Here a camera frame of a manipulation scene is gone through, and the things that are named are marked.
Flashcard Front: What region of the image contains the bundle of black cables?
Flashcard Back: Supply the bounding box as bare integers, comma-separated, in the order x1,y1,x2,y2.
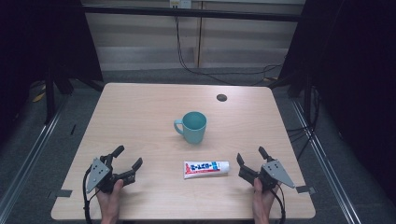
287,87,322,161

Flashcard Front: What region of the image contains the grey tape strip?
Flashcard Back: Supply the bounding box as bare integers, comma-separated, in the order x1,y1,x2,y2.
295,185,317,194
55,189,74,199

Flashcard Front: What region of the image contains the dark curtain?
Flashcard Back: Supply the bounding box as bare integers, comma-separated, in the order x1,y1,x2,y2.
0,0,105,147
278,0,396,197

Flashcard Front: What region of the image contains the white wall outlet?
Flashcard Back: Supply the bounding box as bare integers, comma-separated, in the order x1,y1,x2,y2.
168,0,192,9

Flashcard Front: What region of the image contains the black horizontal bar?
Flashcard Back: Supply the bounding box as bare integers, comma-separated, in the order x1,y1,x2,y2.
81,4,304,22

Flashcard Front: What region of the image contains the black floor cable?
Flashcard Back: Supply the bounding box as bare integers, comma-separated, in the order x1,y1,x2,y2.
174,14,283,87

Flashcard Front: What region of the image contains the person's left hand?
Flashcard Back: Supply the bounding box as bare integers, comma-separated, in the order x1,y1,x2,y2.
95,179,125,224

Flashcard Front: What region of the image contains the black metal stand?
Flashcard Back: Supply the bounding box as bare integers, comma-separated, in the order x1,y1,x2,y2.
43,64,104,125
269,73,316,125

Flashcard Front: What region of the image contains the teal cup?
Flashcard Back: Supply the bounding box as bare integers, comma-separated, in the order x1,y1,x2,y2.
173,111,208,146

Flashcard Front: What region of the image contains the yellow floor marker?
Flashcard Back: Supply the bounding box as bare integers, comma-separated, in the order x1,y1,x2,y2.
32,91,47,104

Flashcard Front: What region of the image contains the white toothpaste tube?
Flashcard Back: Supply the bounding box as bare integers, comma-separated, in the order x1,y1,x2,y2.
183,160,231,180

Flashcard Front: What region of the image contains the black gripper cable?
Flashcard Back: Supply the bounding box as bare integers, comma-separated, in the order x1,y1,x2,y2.
269,184,288,224
81,166,102,224

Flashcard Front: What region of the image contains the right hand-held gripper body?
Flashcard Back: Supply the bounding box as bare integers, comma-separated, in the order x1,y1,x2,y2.
257,159,296,192

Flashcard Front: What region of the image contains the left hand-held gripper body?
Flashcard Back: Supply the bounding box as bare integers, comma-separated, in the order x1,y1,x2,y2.
85,154,128,195

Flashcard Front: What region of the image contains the person's right hand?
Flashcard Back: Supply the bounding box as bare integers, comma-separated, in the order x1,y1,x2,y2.
252,177,280,224

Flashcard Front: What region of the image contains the metal floor rail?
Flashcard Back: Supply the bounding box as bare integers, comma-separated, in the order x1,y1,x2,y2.
290,98,362,224
0,94,70,217

